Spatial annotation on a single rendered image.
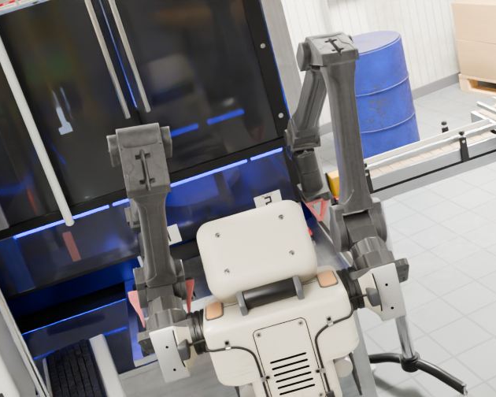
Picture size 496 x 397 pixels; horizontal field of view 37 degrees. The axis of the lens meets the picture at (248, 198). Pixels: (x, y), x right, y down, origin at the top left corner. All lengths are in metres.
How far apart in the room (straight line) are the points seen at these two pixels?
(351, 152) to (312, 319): 0.35
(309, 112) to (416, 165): 0.91
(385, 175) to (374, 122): 2.33
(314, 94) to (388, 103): 3.20
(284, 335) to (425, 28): 4.96
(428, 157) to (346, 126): 1.17
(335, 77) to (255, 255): 0.39
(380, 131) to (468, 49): 1.34
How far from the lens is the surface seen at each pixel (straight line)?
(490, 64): 5.83
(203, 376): 2.60
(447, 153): 2.64
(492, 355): 3.19
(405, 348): 2.96
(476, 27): 5.83
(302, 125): 1.80
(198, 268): 2.38
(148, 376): 2.57
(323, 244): 2.31
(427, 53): 6.21
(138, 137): 1.29
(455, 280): 3.67
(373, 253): 1.48
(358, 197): 1.53
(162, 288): 1.53
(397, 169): 2.58
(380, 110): 4.86
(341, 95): 1.49
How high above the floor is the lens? 1.95
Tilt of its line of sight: 23 degrees down
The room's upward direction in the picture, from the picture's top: 16 degrees counter-clockwise
